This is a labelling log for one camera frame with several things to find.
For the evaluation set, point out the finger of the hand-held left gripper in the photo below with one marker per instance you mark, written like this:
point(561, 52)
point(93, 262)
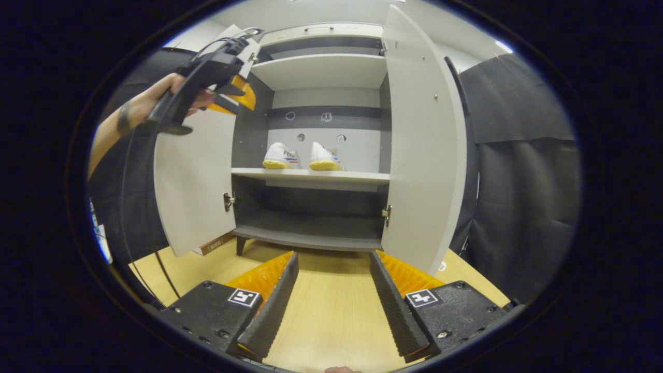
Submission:
point(222, 108)
point(244, 96)

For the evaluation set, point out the white grey shoe cabinet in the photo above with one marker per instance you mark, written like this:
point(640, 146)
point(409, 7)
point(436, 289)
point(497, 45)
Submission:
point(331, 207)

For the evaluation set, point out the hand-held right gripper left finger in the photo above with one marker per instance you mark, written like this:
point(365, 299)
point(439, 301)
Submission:
point(269, 311)

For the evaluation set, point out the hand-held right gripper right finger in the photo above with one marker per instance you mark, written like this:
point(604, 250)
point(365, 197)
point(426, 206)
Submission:
point(399, 311)

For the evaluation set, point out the white cabinet shelf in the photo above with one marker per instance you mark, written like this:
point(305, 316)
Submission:
point(311, 176)
point(321, 70)

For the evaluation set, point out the black wristband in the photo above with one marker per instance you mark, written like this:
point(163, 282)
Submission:
point(123, 118)

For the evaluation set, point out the small ceiling light panel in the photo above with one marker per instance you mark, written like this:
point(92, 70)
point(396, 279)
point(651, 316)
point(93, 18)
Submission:
point(503, 46)

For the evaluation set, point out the white shoe cabinet door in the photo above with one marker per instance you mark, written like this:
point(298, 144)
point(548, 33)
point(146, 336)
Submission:
point(194, 181)
point(424, 155)

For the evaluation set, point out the grey cabinet shelf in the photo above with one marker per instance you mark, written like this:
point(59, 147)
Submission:
point(311, 233)

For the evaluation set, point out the black backdrop cloth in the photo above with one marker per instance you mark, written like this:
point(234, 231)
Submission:
point(518, 181)

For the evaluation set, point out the white canvas shoe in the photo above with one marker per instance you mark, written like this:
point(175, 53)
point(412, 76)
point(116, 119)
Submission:
point(279, 155)
point(325, 155)

